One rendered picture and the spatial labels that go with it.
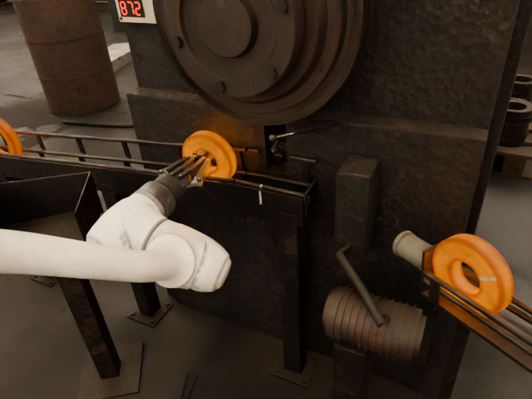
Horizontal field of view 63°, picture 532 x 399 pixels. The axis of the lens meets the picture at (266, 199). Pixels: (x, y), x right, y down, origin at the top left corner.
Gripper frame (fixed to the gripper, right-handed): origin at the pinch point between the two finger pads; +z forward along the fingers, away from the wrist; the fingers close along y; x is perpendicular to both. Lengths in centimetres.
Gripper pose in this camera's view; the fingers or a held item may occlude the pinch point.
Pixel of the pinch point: (207, 153)
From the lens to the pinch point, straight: 116.4
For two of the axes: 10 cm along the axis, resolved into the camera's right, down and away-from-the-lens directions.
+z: 4.3, -5.6, 7.1
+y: 9.0, 2.0, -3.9
